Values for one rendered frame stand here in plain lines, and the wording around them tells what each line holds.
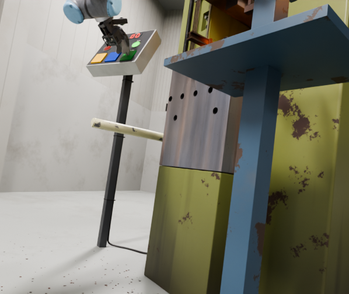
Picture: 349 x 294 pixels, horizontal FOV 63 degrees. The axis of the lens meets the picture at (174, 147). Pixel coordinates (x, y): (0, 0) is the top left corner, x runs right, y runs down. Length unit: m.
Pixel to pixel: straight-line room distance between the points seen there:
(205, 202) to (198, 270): 0.23
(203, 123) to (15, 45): 2.64
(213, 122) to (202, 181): 0.21
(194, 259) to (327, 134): 0.59
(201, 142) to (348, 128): 0.47
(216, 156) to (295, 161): 0.26
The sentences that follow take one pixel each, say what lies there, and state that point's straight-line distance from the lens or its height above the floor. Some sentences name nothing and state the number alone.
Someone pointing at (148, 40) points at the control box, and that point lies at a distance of 1.61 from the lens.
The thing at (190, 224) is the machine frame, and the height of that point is 0.27.
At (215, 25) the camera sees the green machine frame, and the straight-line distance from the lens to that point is 1.62.
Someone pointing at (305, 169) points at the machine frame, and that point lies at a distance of 1.02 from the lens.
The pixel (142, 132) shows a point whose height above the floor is 0.62.
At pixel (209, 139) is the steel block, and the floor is 0.58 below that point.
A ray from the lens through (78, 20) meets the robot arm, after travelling 1.32.
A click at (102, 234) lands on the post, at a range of 1.64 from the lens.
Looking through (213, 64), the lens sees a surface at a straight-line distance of 0.72.
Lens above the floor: 0.45
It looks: 5 degrees up
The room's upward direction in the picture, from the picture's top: 8 degrees clockwise
